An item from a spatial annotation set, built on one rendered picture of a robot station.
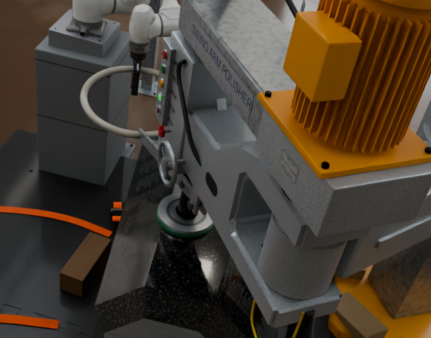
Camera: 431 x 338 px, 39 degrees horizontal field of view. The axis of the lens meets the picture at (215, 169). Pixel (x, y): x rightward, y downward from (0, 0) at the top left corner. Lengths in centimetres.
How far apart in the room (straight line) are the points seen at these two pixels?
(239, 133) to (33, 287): 162
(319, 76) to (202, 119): 78
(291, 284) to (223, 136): 48
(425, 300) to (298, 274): 83
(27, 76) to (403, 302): 320
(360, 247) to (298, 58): 59
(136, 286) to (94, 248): 101
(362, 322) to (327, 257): 71
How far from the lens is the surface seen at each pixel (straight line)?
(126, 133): 253
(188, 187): 204
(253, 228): 169
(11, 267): 317
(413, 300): 220
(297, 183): 127
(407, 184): 127
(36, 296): 305
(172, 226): 222
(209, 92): 184
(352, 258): 157
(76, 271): 298
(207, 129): 176
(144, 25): 272
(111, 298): 216
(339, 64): 109
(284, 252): 145
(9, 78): 454
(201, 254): 218
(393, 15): 111
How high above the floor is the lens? 238
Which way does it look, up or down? 38 degrees down
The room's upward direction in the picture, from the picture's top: 11 degrees clockwise
